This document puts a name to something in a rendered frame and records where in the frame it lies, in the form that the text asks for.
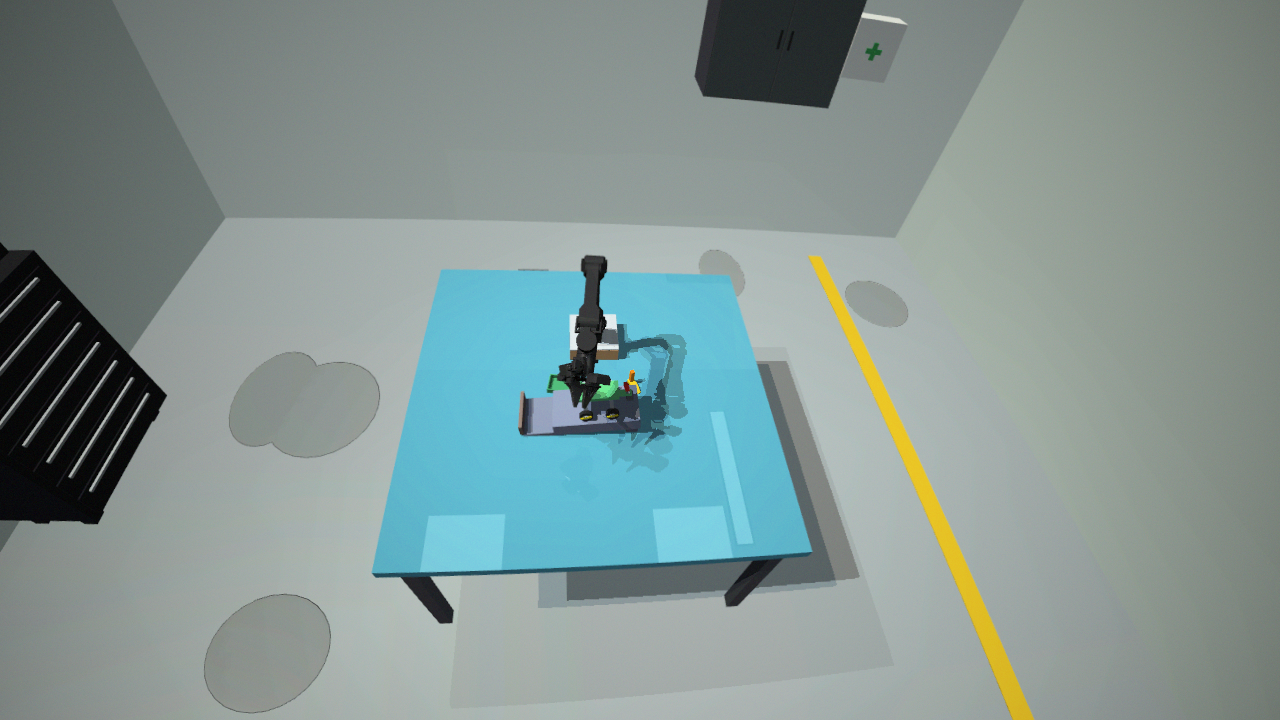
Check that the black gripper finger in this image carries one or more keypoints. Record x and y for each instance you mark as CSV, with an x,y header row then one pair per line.
x,y
588,393
576,392

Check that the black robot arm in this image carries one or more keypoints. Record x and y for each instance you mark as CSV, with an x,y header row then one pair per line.
x,y
590,322

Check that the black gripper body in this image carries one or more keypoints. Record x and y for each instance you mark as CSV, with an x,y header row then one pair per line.
x,y
590,377

